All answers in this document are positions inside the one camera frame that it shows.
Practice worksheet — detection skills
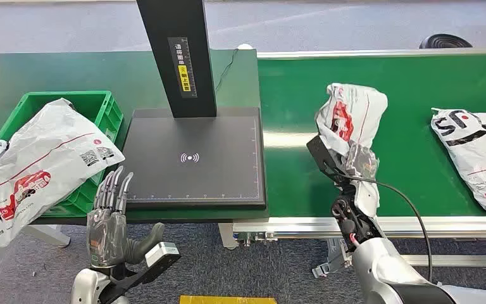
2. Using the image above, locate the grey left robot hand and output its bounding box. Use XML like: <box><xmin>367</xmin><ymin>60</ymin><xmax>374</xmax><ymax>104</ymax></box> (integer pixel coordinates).
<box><xmin>85</xmin><ymin>165</ymin><xmax>166</xmax><ymax>269</ymax></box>

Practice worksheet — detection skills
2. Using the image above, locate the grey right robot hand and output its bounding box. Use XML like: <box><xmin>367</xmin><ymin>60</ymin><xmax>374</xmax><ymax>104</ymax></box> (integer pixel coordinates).
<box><xmin>342</xmin><ymin>140</ymin><xmax>380</xmax><ymax>184</ymax></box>

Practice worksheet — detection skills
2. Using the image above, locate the small white courier bag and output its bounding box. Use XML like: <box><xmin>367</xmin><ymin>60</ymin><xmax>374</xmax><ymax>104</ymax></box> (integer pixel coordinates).
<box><xmin>315</xmin><ymin>83</ymin><xmax>389</xmax><ymax>219</ymax></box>

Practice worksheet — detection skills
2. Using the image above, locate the green conveyor belt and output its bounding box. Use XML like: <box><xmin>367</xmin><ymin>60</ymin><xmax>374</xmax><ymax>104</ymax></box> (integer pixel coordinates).
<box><xmin>258</xmin><ymin>52</ymin><xmax>486</xmax><ymax>219</ymax></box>

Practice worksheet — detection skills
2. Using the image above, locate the white table leg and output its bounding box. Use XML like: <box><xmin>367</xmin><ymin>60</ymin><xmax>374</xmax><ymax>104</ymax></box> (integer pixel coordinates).
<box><xmin>20</xmin><ymin>225</ymin><xmax>72</xmax><ymax>248</ymax></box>
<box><xmin>219</xmin><ymin>222</ymin><xmax>239</xmax><ymax>251</ymax></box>

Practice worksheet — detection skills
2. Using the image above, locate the large white courier bag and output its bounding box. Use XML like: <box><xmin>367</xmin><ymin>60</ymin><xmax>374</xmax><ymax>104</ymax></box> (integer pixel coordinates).
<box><xmin>0</xmin><ymin>98</ymin><xmax>125</xmax><ymax>256</ymax></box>

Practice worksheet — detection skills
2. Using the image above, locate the white courier bag black logo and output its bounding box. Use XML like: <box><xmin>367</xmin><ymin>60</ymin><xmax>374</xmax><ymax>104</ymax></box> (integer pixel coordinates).
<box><xmin>430</xmin><ymin>108</ymin><xmax>486</xmax><ymax>216</ymax></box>

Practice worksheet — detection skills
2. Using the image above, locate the green plastic crate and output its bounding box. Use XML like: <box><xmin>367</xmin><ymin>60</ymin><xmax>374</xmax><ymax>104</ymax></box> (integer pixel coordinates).
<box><xmin>0</xmin><ymin>90</ymin><xmax>124</xmax><ymax>218</ymax></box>

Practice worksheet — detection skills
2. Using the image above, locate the yellow floor tape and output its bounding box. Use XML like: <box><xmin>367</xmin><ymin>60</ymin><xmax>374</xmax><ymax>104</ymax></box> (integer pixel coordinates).
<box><xmin>179</xmin><ymin>295</ymin><xmax>278</xmax><ymax>304</ymax></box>

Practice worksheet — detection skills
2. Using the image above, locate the black ribbed round disc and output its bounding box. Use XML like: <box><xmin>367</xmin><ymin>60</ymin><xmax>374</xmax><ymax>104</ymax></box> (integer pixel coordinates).
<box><xmin>419</xmin><ymin>33</ymin><xmax>473</xmax><ymax>49</ymax></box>

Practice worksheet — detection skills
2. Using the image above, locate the green table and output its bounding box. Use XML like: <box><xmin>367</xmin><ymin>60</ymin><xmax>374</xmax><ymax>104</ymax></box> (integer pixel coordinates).
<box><xmin>0</xmin><ymin>49</ymin><xmax>269</xmax><ymax>225</ymax></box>

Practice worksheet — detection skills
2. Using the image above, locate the flat white courier bag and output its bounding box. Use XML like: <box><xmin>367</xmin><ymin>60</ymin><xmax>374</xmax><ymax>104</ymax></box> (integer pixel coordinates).
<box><xmin>437</xmin><ymin>284</ymin><xmax>486</xmax><ymax>304</ymax></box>

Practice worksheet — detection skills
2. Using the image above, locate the black scanner column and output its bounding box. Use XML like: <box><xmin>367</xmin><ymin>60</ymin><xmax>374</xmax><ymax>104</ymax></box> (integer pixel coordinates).
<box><xmin>135</xmin><ymin>0</ymin><xmax>218</xmax><ymax>119</ymax></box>

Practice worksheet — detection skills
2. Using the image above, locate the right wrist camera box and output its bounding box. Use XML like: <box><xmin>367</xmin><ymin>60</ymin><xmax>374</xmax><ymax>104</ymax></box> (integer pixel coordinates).
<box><xmin>306</xmin><ymin>135</ymin><xmax>346</xmax><ymax>182</ymax></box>

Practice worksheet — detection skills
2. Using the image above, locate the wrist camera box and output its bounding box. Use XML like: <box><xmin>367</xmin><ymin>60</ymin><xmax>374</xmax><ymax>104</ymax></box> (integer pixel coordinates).
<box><xmin>306</xmin><ymin>135</ymin><xmax>346</xmax><ymax>182</ymax></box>
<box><xmin>143</xmin><ymin>242</ymin><xmax>182</xmax><ymax>284</ymax></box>

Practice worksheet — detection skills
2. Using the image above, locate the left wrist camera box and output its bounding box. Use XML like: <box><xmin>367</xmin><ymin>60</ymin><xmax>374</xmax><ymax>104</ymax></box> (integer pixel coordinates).
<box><xmin>143</xmin><ymin>242</ymin><xmax>182</xmax><ymax>284</ymax></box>

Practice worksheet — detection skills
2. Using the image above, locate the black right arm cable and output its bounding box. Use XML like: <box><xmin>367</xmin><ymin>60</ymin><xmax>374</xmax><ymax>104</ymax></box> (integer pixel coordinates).
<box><xmin>343</xmin><ymin>174</ymin><xmax>433</xmax><ymax>282</ymax></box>

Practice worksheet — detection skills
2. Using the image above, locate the aluminium conveyor frame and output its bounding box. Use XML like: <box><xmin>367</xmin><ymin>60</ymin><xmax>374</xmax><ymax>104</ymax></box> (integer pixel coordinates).
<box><xmin>231</xmin><ymin>47</ymin><xmax>486</xmax><ymax>269</ymax></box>

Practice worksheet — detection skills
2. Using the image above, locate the metal conveyor foot bracket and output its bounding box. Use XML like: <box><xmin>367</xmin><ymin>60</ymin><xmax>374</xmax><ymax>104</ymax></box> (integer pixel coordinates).
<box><xmin>312</xmin><ymin>238</ymin><xmax>353</xmax><ymax>279</ymax></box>

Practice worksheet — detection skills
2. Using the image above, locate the black scanner base plate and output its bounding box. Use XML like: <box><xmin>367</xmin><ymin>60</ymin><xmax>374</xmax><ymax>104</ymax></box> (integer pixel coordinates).
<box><xmin>119</xmin><ymin>106</ymin><xmax>268</xmax><ymax>211</ymax></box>

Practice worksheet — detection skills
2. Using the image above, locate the thin black scanner cable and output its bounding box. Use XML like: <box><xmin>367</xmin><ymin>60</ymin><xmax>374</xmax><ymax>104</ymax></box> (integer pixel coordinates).
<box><xmin>215</xmin><ymin>48</ymin><xmax>240</xmax><ymax>93</ymax></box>

